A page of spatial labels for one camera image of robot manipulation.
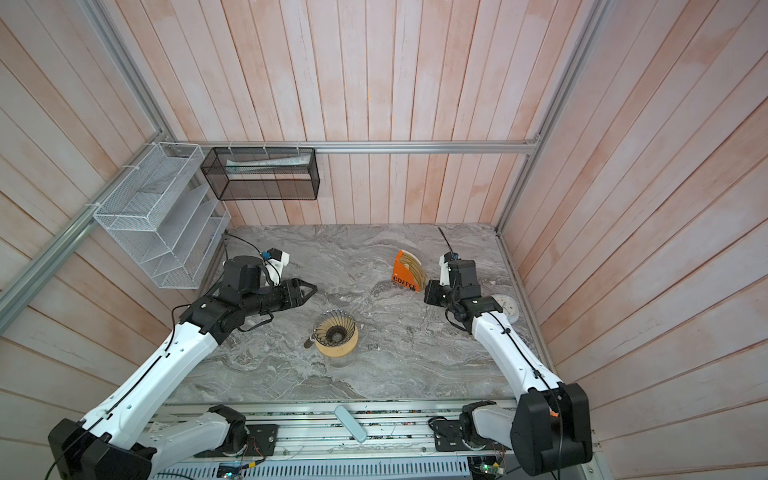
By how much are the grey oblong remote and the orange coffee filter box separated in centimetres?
45

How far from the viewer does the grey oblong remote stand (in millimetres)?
734

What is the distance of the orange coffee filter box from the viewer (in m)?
1.00
